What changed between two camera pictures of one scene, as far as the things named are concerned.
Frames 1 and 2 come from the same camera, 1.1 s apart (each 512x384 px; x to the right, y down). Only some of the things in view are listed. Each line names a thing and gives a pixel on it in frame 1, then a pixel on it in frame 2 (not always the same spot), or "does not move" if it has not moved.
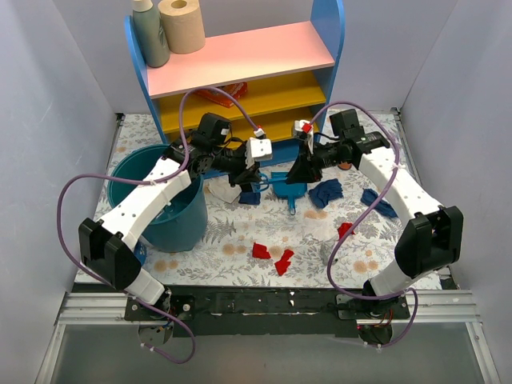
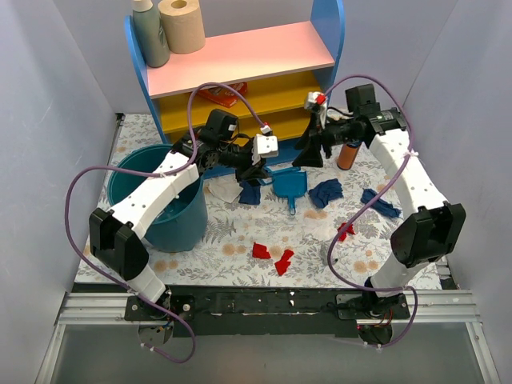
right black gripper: x=310 y=162 to x=316 y=134
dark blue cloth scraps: x=326 y=191 does not move
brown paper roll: x=183 y=25 does not move
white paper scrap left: x=221 y=187 does not move
